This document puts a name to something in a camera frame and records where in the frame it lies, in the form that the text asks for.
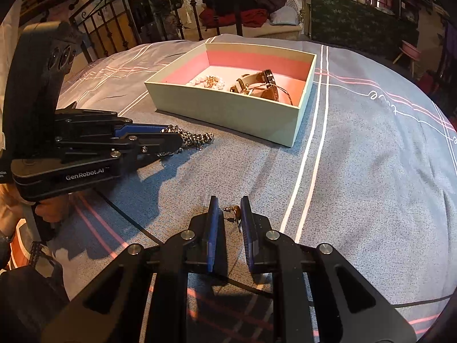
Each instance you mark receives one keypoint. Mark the white curtain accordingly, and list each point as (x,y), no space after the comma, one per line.
(12,25)

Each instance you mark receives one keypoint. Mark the light blue pillow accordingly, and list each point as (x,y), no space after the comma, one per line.
(285,16)

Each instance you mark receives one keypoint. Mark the red garment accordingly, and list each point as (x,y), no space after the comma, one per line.
(246,17)

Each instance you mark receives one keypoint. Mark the green patterned panel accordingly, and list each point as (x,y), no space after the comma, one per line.
(357,25)

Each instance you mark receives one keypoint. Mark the person's left hand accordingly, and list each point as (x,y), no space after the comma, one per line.
(53,210)

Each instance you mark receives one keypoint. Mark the pink chair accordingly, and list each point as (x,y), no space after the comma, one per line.
(408,48)

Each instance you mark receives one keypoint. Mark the gold wristwatch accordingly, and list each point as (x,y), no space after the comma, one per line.
(250,78)

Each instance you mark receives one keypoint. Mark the mint green jewelry box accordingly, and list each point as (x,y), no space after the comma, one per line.
(232,114)

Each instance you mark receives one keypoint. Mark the pile of clothes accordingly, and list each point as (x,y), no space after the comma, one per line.
(285,30)

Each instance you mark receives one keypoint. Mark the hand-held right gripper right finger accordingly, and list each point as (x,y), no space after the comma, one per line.
(248,230)

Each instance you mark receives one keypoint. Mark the brown lens glasses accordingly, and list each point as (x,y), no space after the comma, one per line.
(269,93)

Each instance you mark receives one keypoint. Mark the gold stud earring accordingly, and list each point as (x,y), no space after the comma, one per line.
(235,209)

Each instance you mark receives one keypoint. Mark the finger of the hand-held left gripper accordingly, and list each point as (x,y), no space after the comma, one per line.
(160,144)
(142,129)

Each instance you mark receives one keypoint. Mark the black iron bed frame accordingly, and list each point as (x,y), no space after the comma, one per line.
(236,7)

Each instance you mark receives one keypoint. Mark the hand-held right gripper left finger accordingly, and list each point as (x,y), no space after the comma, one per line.
(214,230)

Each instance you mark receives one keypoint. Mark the wooden wall shelf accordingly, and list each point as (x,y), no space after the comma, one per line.
(50,3)

